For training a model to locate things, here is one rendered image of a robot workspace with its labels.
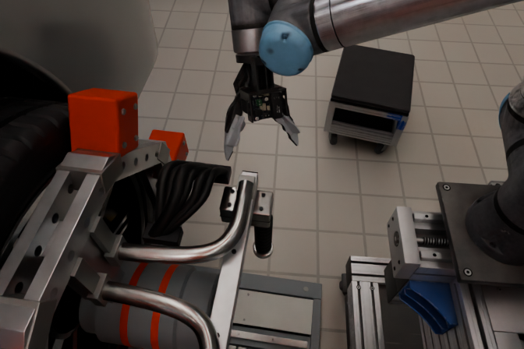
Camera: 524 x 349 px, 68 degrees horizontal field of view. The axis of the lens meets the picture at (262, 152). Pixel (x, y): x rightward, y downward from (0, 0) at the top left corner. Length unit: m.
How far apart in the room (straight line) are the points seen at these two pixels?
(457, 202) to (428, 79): 1.63
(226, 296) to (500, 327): 0.58
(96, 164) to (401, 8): 0.43
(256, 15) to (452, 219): 0.57
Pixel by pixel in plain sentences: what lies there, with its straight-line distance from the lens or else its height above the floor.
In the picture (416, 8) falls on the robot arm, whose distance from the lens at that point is 0.51.
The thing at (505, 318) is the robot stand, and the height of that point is 0.73.
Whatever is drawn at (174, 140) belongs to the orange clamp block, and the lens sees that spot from 0.87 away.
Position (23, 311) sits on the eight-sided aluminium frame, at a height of 1.12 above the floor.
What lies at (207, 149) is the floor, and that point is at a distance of 1.97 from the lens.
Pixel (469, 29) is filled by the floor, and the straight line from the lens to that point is 3.02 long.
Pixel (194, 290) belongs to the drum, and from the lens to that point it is 0.67.
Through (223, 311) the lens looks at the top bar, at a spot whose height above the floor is 0.98.
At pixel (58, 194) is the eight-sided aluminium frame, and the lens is 0.56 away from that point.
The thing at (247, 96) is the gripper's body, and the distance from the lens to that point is 0.69.
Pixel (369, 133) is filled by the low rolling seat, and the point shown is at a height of 0.15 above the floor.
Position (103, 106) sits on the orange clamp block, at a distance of 0.58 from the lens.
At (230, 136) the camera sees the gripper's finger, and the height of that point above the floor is 0.97.
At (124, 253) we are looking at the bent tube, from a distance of 0.61.
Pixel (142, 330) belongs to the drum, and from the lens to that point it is 0.69.
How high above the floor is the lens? 1.54
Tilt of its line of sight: 53 degrees down
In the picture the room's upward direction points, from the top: straight up
